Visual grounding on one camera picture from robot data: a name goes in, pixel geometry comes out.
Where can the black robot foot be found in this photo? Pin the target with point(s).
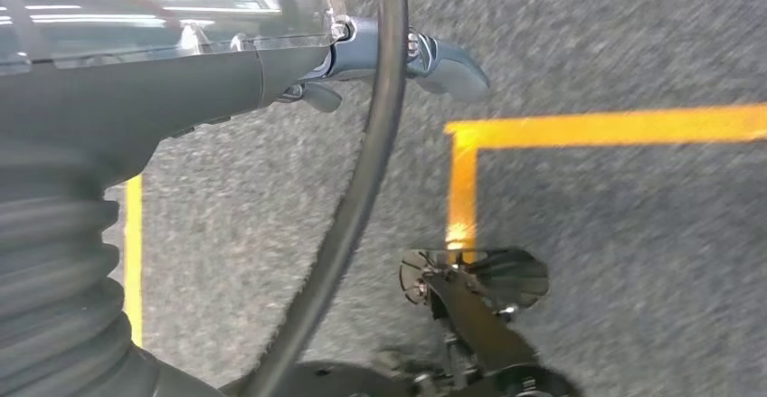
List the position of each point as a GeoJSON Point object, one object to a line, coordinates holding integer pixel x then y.
{"type": "Point", "coordinates": [479, 328]}

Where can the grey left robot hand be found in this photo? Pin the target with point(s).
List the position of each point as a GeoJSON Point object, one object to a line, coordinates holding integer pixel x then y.
{"type": "Point", "coordinates": [150, 71]}

